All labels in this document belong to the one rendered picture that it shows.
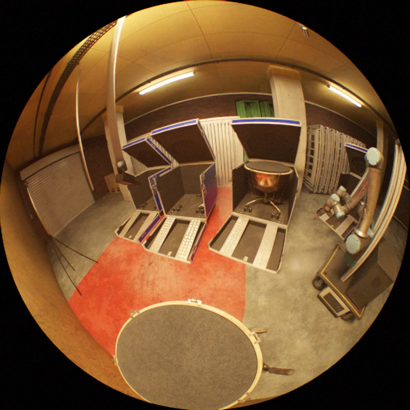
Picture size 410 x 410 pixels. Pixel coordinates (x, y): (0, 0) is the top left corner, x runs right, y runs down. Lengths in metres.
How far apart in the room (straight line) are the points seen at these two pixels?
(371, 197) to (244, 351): 1.08
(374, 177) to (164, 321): 1.42
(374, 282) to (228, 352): 1.34
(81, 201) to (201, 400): 6.81
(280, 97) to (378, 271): 3.02
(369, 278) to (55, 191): 7.80
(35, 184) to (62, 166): 1.51
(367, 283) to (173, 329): 1.57
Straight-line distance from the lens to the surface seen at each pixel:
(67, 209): 6.55
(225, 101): 4.93
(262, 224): 2.16
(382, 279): 1.55
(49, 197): 6.42
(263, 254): 1.79
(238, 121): 1.96
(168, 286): 1.68
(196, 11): 2.07
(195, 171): 2.87
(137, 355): 0.78
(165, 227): 2.28
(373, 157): 1.04
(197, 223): 2.11
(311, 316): 1.77
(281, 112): 2.91
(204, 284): 1.58
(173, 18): 2.12
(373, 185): 1.05
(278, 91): 3.05
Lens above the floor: 1.45
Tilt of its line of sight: 30 degrees down
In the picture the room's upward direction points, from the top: 8 degrees counter-clockwise
